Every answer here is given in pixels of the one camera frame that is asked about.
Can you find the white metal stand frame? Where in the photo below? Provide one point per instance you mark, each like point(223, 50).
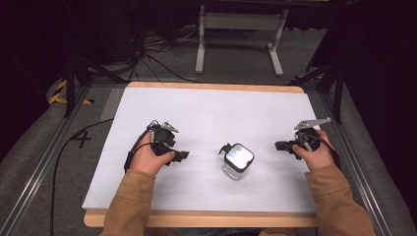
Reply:
point(241, 21)

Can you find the person's right hand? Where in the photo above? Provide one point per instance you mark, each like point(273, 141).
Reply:
point(316, 157)

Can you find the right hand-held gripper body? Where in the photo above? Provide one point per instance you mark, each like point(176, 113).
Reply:
point(307, 135)

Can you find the clear square jar black lid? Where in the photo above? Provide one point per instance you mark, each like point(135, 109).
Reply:
point(238, 159)

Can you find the aluminium floor rail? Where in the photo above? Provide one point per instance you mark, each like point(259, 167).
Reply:
point(39, 170)
point(357, 170)

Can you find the white table mat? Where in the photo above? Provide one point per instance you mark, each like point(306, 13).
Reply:
point(209, 114)

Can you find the black tripod stand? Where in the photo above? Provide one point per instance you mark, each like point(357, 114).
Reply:
point(334, 85)
point(73, 82)

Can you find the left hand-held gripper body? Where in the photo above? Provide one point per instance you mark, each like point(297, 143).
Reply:
point(162, 135)

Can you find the person's left hand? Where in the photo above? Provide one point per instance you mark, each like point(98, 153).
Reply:
point(147, 159)

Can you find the yellow black hazard tape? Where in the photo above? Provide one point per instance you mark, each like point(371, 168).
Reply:
point(59, 96)

